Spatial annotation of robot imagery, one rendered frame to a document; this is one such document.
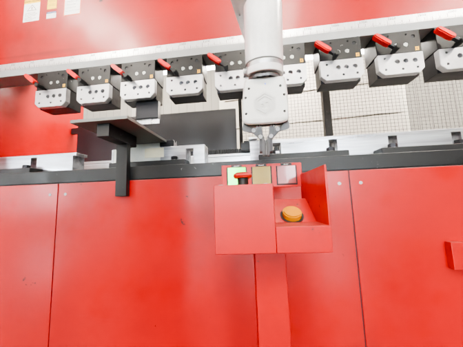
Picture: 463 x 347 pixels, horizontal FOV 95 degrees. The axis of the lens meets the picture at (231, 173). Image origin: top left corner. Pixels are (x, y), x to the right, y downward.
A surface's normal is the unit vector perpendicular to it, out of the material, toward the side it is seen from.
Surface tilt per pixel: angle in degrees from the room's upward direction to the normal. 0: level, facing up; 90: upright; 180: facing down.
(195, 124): 90
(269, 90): 100
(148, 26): 90
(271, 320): 90
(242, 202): 90
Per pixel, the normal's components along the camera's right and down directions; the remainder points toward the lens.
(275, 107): -0.13, 0.07
